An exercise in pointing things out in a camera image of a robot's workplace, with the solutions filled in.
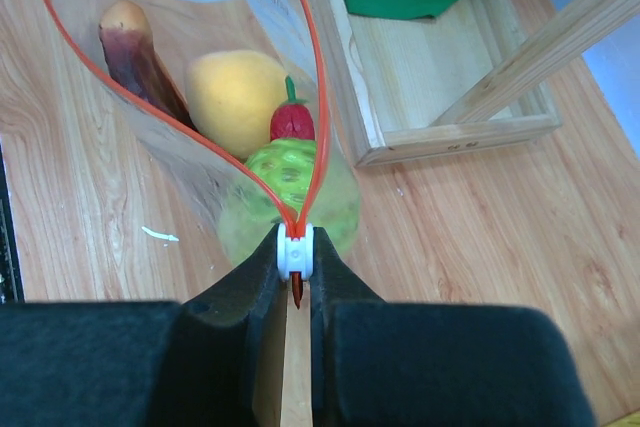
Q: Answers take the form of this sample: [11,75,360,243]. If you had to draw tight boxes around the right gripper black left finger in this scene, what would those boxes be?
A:
[1,233,287,426]

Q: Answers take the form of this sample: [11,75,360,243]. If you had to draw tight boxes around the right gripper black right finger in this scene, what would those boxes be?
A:
[310,229,596,426]

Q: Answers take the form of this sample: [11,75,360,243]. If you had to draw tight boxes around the green custard apple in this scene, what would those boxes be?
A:
[217,138,360,265]

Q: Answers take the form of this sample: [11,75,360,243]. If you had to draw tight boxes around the clear zip top bag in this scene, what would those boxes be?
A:
[32,0,362,311]

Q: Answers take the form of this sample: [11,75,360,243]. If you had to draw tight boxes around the yellow peach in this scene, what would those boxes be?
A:
[185,50,287,160]

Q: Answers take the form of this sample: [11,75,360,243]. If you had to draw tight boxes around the red chili pepper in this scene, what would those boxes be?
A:
[270,76,316,141]

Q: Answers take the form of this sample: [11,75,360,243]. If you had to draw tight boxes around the wooden clothes rack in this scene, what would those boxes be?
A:
[309,0,639,166]

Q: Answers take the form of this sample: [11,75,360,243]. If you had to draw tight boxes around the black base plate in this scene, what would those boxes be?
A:
[0,158,25,304]

